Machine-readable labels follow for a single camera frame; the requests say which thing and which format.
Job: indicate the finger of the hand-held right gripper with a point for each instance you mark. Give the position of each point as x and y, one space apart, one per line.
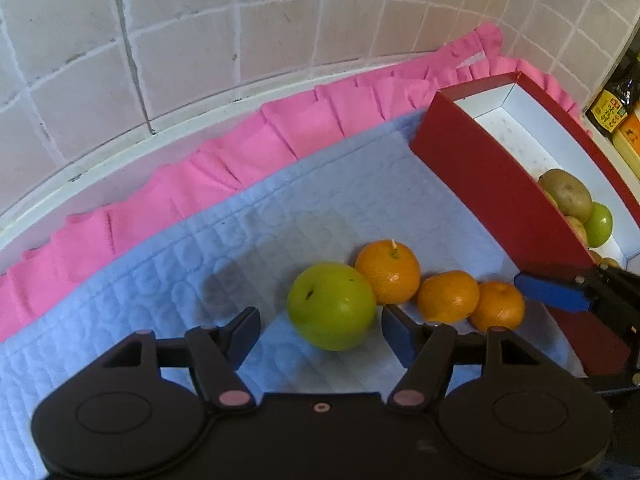
550 290

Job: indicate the dark bottle yellow label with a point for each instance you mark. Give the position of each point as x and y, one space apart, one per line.
612 105

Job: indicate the brown kiwi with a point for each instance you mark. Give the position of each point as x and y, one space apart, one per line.
567 192

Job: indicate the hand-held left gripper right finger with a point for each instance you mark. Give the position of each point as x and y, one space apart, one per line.
400 332

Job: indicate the yellowish orange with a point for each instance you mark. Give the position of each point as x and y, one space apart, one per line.
609 262

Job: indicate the mandarin with stem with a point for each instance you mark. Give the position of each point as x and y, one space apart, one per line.
387 272

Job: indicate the green apple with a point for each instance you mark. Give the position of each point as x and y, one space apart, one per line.
600 222
332 305

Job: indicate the orange packet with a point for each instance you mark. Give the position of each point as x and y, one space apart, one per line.
631 137

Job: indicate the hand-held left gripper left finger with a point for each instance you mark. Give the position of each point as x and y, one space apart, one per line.
245 332

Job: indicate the tan round fruit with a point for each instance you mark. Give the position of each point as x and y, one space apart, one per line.
576 230

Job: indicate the red box white inside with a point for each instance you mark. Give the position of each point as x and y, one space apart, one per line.
480 170

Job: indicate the blue quilted mat pink frill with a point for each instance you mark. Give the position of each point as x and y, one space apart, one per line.
150 285

